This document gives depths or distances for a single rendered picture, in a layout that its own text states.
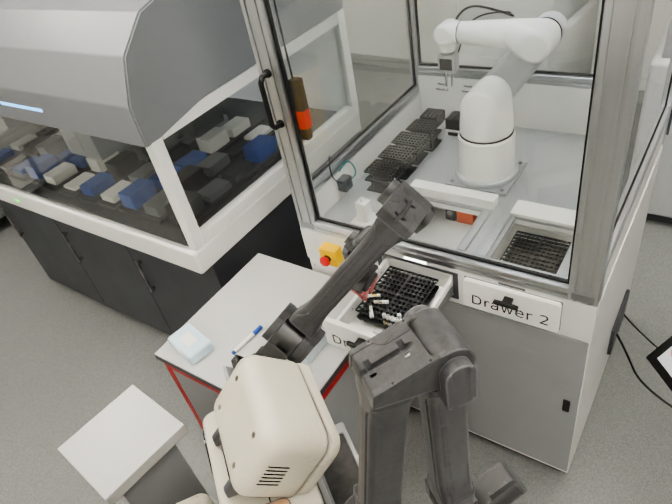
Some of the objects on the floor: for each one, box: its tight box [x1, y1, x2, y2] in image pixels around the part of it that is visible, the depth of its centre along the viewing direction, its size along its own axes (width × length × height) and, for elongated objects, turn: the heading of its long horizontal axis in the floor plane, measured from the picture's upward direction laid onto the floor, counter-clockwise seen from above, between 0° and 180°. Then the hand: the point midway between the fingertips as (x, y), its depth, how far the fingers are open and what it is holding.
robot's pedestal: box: [58, 385, 219, 504], centre depth 190 cm, size 30×30×76 cm
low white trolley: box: [154, 253, 359, 456], centre depth 215 cm, size 58×62×76 cm
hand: (366, 294), depth 164 cm, fingers open, 3 cm apart
